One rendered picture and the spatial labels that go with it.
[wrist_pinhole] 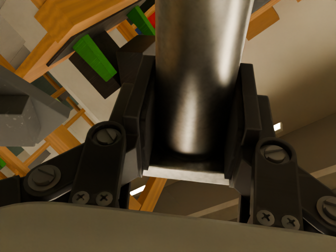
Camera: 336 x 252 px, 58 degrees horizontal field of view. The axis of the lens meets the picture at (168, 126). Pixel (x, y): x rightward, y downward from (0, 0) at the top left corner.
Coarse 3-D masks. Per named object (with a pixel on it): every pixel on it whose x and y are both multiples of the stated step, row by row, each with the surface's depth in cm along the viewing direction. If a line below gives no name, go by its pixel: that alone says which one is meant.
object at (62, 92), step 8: (32, 80) 630; (48, 80) 668; (56, 88) 674; (64, 88) 623; (56, 96) 605; (64, 96) 628; (72, 104) 685; (80, 112) 627; (72, 120) 603; (88, 120) 697; (48, 144) 540; (40, 152) 527; (48, 152) 543; (32, 160) 510; (40, 160) 525; (0, 176) 503
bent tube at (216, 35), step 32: (160, 0) 9; (192, 0) 8; (224, 0) 8; (160, 32) 9; (192, 32) 9; (224, 32) 9; (160, 64) 10; (192, 64) 9; (224, 64) 9; (160, 96) 11; (192, 96) 10; (224, 96) 11; (160, 128) 12; (192, 128) 11; (224, 128) 12; (160, 160) 12; (192, 160) 12
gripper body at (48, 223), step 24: (0, 216) 7; (24, 216) 7; (48, 216) 7; (72, 216) 7; (96, 216) 7; (120, 216) 7; (144, 216) 7; (168, 216) 7; (0, 240) 6; (24, 240) 6; (48, 240) 6; (72, 240) 6; (96, 240) 6; (120, 240) 6; (144, 240) 6; (168, 240) 6; (192, 240) 6; (216, 240) 6; (240, 240) 6; (264, 240) 6; (288, 240) 6; (312, 240) 6
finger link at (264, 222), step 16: (256, 144) 9; (272, 144) 10; (288, 144) 9; (256, 160) 9; (272, 160) 9; (288, 160) 9; (256, 176) 8; (272, 176) 8; (288, 176) 8; (256, 192) 8; (272, 192) 8; (288, 192) 8; (240, 208) 10; (256, 208) 8; (272, 208) 8; (288, 208) 8; (272, 224) 7; (288, 224) 8
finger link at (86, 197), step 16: (96, 128) 10; (112, 128) 10; (96, 144) 9; (112, 144) 9; (80, 160) 9; (96, 160) 9; (112, 160) 9; (80, 176) 8; (96, 176) 8; (112, 176) 8; (80, 192) 8; (96, 192) 8; (112, 192) 8; (128, 192) 11
